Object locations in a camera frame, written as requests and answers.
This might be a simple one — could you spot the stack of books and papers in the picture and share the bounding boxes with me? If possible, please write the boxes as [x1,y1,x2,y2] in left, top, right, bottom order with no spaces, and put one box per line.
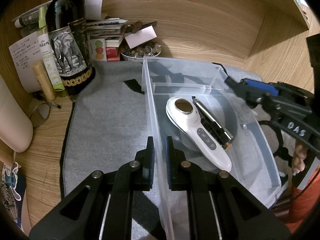
[12,0,128,62]

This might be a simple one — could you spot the white card on bowl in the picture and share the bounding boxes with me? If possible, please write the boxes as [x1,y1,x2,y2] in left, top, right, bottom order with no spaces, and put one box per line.
[125,26,157,49]

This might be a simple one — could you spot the yellow lip balm tube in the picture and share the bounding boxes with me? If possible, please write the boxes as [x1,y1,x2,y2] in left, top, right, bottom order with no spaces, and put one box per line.
[32,60,56,101]

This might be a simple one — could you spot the grey mat with black letters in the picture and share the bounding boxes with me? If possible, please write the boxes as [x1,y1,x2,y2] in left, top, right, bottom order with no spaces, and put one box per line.
[61,60,298,240]

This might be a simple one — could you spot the round glass lens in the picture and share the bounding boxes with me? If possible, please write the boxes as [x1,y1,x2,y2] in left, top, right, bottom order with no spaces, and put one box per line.
[29,101,61,128]

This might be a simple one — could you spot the dark wine bottle elephant label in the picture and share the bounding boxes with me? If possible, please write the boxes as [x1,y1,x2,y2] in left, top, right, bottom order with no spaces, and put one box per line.
[46,0,95,96]

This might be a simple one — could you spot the white handheld massager device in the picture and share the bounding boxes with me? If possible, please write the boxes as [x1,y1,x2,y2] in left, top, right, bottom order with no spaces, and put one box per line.
[165,96,232,172]

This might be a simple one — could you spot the cartoon sticker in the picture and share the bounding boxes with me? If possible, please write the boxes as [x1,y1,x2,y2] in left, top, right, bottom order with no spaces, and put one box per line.
[0,162,23,222]

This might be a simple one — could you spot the white bowl of stones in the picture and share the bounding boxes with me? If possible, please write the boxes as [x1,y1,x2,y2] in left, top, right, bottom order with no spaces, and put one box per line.
[120,41,162,62]

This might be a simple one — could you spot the white handwritten note paper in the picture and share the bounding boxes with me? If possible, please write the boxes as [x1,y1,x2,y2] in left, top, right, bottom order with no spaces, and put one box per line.
[9,32,42,93]

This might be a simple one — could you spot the key bunch with harmonica keychain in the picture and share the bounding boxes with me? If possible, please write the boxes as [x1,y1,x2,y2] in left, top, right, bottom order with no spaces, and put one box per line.
[201,115,233,150]

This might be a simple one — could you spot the green white tube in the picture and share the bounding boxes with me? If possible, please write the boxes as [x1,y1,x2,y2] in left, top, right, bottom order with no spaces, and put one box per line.
[37,6,65,92]

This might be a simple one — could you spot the orange jacket sleeve forearm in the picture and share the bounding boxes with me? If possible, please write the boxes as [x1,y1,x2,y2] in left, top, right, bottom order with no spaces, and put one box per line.
[285,167,319,233]

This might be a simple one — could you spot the person right hand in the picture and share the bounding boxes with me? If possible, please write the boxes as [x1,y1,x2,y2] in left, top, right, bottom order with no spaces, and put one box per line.
[292,140,308,173]

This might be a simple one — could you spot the clear plastic storage bin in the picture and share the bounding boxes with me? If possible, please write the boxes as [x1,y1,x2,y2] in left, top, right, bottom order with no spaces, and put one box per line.
[142,57,280,239]

